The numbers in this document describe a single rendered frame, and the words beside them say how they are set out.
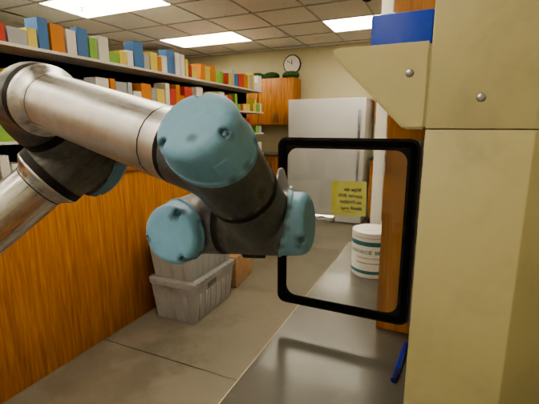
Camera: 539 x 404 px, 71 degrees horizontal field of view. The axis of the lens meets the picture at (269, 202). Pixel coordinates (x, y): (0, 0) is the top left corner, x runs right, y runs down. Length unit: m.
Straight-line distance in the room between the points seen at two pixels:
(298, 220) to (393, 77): 0.21
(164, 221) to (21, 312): 2.06
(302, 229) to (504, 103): 0.26
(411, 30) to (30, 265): 2.17
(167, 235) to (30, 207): 0.31
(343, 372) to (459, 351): 0.32
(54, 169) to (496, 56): 0.62
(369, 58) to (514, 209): 0.24
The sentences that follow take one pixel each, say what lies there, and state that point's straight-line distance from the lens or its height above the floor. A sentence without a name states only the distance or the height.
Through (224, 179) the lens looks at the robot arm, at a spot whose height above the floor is 1.37.
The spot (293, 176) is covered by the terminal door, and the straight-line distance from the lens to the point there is 0.86.
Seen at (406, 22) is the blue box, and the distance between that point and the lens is 0.73.
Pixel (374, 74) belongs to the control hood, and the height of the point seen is 1.48.
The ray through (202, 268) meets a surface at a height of 0.39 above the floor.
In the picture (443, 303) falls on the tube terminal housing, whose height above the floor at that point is 1.19.
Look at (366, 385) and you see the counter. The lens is 0.80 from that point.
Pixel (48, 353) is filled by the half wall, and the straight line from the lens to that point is 2.67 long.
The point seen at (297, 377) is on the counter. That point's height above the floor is 0.94.
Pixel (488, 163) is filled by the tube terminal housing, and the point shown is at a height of 1.37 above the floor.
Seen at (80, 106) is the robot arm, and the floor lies 1.43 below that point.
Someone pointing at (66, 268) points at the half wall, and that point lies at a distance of 2.57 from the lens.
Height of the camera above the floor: 1.41
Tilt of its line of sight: 11 degrees down
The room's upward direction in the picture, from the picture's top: straight up
